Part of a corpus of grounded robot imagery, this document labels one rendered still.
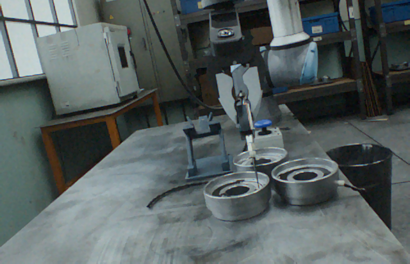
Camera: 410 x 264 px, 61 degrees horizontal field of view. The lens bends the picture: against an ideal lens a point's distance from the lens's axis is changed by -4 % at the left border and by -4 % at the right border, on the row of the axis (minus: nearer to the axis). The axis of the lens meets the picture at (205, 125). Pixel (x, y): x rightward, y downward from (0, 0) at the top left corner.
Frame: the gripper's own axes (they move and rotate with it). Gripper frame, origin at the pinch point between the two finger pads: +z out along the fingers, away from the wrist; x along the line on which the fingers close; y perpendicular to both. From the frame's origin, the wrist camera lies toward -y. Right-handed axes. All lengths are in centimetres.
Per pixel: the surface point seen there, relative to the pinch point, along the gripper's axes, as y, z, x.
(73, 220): -1.6, 13.3, 34.2
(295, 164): -0.4, 9.9, -7.2
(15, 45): 209, -48, 163
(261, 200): -10.6, 11.0, -0.2
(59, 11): 302, -83, 161
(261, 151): 10.4, 9.9, -2.3
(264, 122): 19.0, 6.0, -4.3
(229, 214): -11.2, 12.0, 4.7
